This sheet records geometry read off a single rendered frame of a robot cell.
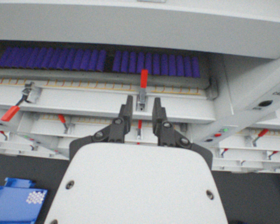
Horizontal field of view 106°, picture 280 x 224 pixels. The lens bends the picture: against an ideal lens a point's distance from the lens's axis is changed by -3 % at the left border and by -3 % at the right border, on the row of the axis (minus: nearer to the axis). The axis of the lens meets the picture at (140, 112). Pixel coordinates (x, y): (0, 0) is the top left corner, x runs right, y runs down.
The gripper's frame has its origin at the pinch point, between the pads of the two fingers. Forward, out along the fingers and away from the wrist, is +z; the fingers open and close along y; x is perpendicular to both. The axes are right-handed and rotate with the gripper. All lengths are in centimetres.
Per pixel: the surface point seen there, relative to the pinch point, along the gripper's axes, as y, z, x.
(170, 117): 6.9, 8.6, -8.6
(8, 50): -37.6, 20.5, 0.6
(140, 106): -0.3, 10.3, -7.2
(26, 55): -31.5, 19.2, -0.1
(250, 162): 79, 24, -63
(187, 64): 10.9, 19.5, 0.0
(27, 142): -60, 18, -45
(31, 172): -91, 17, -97
